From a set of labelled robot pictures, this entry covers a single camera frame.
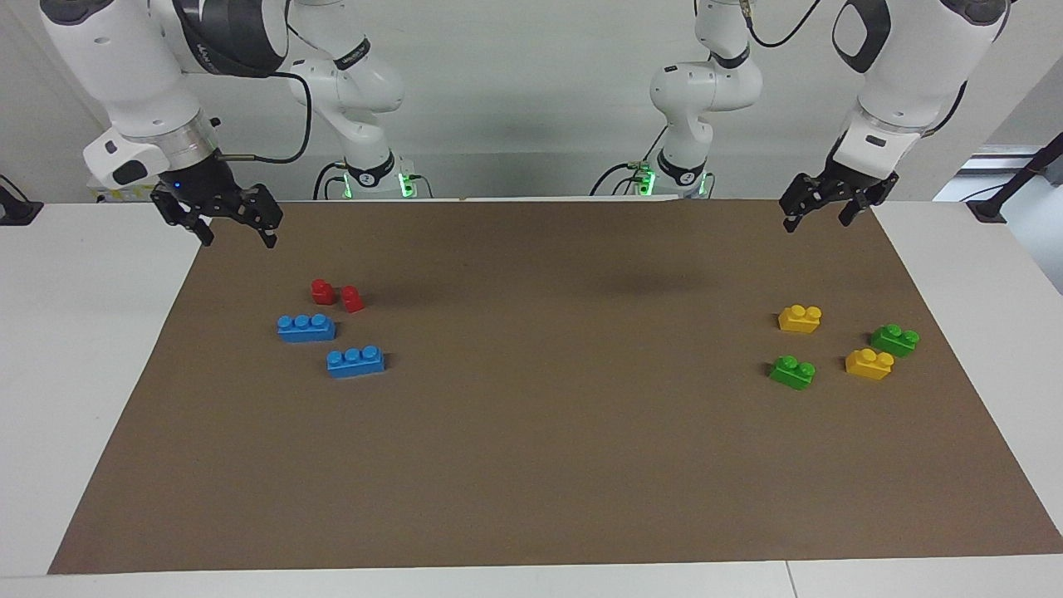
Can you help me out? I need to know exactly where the black left base cable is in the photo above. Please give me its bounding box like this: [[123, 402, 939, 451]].
[[590, 125, 670, 199]]

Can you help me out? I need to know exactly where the black right base cable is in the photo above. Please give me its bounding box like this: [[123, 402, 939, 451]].
[[313, 162, 350, 201]]

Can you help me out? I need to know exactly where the yellow two-stud block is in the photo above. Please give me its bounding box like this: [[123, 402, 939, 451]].
[[845, 348, 896, 381], [777, 304, 823, 334]]

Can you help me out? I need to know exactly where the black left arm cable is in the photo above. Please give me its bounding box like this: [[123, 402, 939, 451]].
[[742, 0, 823, 49]]

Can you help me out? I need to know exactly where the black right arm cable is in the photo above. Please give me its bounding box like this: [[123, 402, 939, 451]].
[[212, 71, 315, 164]]

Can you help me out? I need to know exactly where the brown table mat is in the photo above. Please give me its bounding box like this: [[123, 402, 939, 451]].
[[47, 198, 1063, 576]]

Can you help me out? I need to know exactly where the blue three-stud block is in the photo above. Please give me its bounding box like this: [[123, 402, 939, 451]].
[[277, 313, 337, 343], [326, 346, 386, 379]]

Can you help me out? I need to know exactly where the black table clamp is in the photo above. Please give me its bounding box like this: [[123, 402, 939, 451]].
[[0, 174, 44, 227]]

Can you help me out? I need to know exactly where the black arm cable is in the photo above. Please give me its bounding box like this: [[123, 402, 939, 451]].
[[742, 0, 823, 49], [212, 71, 315, 164]]

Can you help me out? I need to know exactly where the green two-stud block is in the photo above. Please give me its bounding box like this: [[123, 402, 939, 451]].
[[768, 355, 816, 391], [870, 323, 921, 359]]

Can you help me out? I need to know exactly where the black base cable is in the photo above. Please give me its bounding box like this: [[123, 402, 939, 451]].
[[313, 162, 350, 201], [590, 125, 670, 199]]

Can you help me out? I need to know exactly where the black angled stand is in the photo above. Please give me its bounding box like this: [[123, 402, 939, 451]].
[[967, 133, 1063, 223]]

